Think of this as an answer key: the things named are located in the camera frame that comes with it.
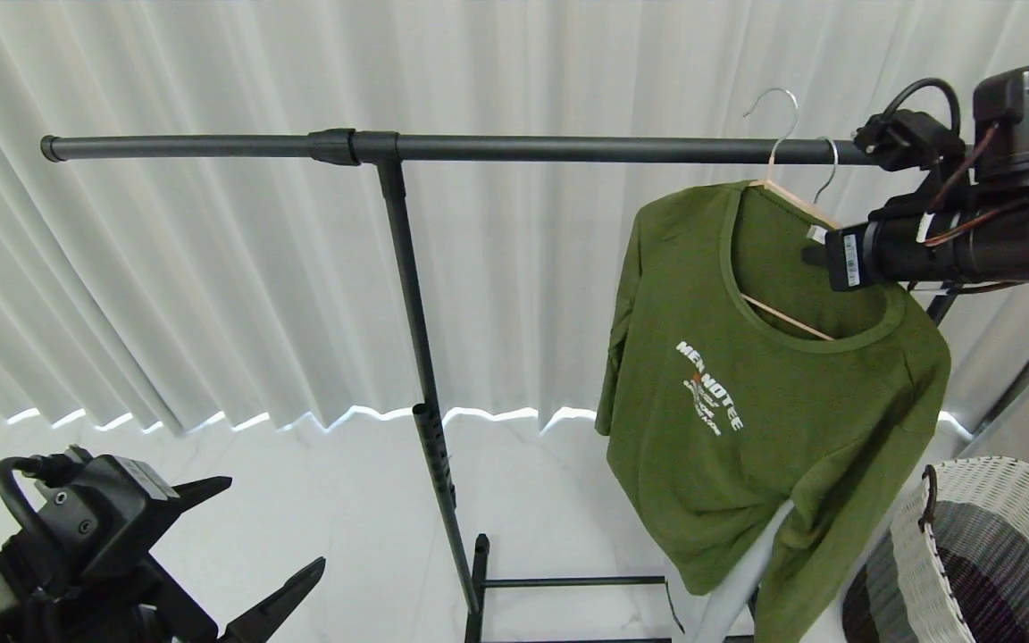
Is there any white curtain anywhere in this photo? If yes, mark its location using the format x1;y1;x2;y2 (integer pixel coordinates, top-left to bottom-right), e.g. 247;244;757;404
0;0;1029;434

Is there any pink clothes hanger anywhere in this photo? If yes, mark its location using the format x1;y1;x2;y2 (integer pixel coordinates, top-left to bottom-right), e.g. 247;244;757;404
811;137;840;208
740;88;844;342

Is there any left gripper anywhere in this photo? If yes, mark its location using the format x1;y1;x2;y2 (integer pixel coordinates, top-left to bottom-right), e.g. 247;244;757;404
0;475;328;643

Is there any black clothes rack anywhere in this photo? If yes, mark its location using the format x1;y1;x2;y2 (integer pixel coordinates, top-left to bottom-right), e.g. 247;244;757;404
39;128;962;643

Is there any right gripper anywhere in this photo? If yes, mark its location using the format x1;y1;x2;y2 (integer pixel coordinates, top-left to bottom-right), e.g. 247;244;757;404
823;183;1029;293

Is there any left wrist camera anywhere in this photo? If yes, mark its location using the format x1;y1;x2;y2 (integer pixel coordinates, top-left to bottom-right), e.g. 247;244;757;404
0;447;185;590

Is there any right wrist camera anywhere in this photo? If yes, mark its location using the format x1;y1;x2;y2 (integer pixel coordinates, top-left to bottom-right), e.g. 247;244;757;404
852;110;969;215

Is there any white laundry basket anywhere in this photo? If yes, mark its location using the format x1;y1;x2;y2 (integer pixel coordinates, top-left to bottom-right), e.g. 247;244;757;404
841;456;1029;643

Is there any green garment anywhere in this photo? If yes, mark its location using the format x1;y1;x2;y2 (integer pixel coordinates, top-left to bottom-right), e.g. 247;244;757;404
595;180;953;643

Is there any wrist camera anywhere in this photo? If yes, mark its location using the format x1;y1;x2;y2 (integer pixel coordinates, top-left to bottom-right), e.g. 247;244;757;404
852;110;969;215
0;447;185;590

